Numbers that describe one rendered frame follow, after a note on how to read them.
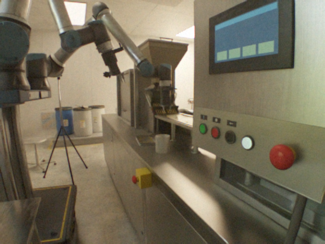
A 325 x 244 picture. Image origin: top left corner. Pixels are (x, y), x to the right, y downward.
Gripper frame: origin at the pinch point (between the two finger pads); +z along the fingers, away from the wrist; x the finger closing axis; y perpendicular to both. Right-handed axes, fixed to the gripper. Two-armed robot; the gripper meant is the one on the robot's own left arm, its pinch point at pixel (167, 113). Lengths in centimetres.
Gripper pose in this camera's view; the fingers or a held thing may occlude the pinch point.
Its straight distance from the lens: 135.9
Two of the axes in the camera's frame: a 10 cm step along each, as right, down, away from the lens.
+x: -9.1, 0.8, -4.2
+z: 0.0, 9.8, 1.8
